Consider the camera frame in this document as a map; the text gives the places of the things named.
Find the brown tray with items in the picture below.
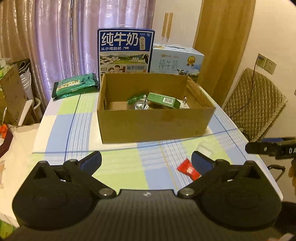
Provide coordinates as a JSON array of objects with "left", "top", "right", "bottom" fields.
[{"left": 0, "top": 123, "right": 13, "bottom": 157}]

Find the purple curtain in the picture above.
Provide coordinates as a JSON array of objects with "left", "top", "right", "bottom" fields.
[{"left": 1, "top": 1, "right": 156, "bottom": 109}]

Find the black charger cable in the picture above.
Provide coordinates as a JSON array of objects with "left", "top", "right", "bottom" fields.
[{"left": 224, "top": 58, "right": 262, "bottom": 117}]

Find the red snack packet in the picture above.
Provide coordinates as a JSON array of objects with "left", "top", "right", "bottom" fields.
[{"left": 177, "top": 158, "right": 201, "bottom": 181}]

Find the silver foil pouch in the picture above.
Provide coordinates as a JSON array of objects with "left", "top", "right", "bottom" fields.
[{"left": 126, "top": 94, "right": 149, "bottom": 110}]

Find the light blue milk carton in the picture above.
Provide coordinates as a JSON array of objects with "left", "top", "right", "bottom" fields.
[{"left": 150, "top": 44, "right": 204, "bottom": 82}]

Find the quilted beige chair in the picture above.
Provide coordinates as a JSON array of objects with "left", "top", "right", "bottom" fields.
[{"left": 223, "top": 68, "right": 287, "bottom": 142}]

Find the green plastic snack package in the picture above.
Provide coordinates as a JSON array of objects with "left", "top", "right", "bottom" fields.
[{"left": 52, "top": 73, "right": 99, "bottom": 99}]

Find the brown cardboard box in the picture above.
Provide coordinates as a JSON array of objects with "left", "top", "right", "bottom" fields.
[{"left": 97, "top": 73, "right": 215, "bottom": 144}]

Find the white power adapter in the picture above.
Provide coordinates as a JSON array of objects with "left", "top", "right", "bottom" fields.
[{"left": 178, "top": 96, "right": 190, "bottom": 109}]

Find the wall power socket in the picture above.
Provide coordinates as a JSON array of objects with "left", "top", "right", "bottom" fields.
[{"left": 256, "top": 54, "right": 276, "bottom": 75}]

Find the dark blue milk carton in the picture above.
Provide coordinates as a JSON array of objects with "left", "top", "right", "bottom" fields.
[{"left": 97, "top": 28, "right": 155, "bottom": 76}]

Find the green white spray box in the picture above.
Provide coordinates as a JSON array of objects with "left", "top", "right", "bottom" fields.
[{"left": 147, "top": 92, "right": 181, "bottom": 109}]

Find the clear plastic container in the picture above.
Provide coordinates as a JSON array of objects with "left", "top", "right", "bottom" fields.
[{"left": 197, "top": 141, "right": 214, "bottom": 158}]

